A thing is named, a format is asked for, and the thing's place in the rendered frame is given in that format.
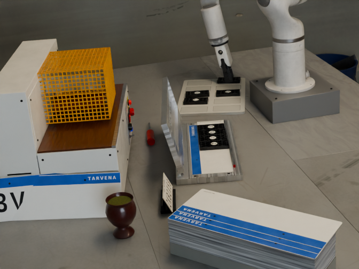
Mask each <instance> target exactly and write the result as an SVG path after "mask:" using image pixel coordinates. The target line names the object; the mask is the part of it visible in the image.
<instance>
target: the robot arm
mask: <svg viewBox="0 0 359 269"><path fill-rule="evenodd" d="M256 1H257V5H258V7H259V9H260V10H261V11H262V13H263V14H264V15H265V16H266V17H267V19H268V20H269V22H270V25H271V31H272V54H273V67H274V77H273V78H270V79H269V80H267V81H266V82H265V87H266V89H267V90H269V91H271V92H275V93H285V94H289V93H299V92H304V91H307V90H310V89H311V88H313V87H314V86H315V80H314V79H313V78H311V77H309V71H308V70H307V71H305V33H304V26H303V23H302V21H301V20H299V19H298V18H295V17H292V16H290V14H289V11H288V8H289V7H292V6H295V5H298V4H301V3H304V2H305V1H307V0H256ZM200 5H201V10H200V11H201V15H202V18H203V21H204V25H205V28H206V32H207V36H208V39H209V43H210V45H211V46H212V47H214V48H215V52H216V56H217V60H218V64H219V67H220V68H222V70H223V75H224V79H225V82H226V83H229V82H232V81H233V80H232V77H234V75H233V72H232V68H231V64H232V56H231V53H230V50H229V47H228V44H227V43H228V39H229V37H228V33H227V29H226V26H225V23H224V19H223V15H222V11H221V7H220V4H219V0H200Z"/></svg>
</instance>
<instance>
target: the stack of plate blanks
mask: <svg viewBox="0 0 359 269"><path fill-rule="evenodd" d="M168 226H169V230H168V232H169V236H170V238H169V239H170V243H169V244H170V253H171V254H173V255H177V256H180V257H184V258H187V259H190V260H193V261H196V262H200V263H203V264H206V265H209V266H213V267H216V268H220V269H335V268H336V256H335V241H336V236H335V234H334V236H333V237H332V238H331V239H330V241H329V242H328V243H327V245H326V246H325V247H324V249H323V250H322V251H321V252H320V254H314V253H312V252H307V251H304V250H300V249H296V248H292V247H289V246H285V245H282V244H278V243H274V242H270V241H267V240H263V239H259V238H255V237H252V236H249V235H245V234H241V233H237V232H233V231H230V230H226V229H223V228H219V227H215V226H212V225H207V224H204V223H200V222H197V221H194V220H189V219H186V218H182V217H178V216H174V215H173V214H172V215H171V216H169V217H168Z"/></svg>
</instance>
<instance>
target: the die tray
mask: <svg viewBox="0 0 359 269"><path fill-rule="evenodd" d="M217 80H218V79H206V80H185V81H184V83H183V87H182V90H181V95H180V97H179V101H178V105H177V107H178V110H179V113H180V115H181V116H206V115H237V114H244V113H245V78H241V80H240V83H222V84H218V83H217ZM234 89H240V96H230V97H216V90H234ZM201 90H209V97H208V104H205V105H183V101H184V98H185V92H186V91H201Z"/></svg>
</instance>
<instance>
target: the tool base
mask: <svg viewBox="0 0 359 269"><path fill-rule="evenodd" d="M189 125H191V124H188V123H185V124H182V131H183V141H182V144H183V154H184V165H183V169H184V173H180V174H178V171H177V168H176V185H187V184H201V183H215V182H224V181H238V180H243V173H242V170H241V165H240V160H239V156H238V151H237V146H236V141H235V137H234V134H233V129H232V124H231V120H227V125H228V130H229V135H230V140H231V146H232V150H233V155H234V159H235V164H236V167H235V168H233V172H225V173H211V174H203V175H192V168H191V153H190V138H189ZM192 125H197V123H195V124H192ZM229 152H230V149H229ZM230 157H231V154H230ZM231 162H232V159H231ZM232 167H233V165H232ZM228 173H230V174H228ZM194 176H196V177H194Z"/></svg>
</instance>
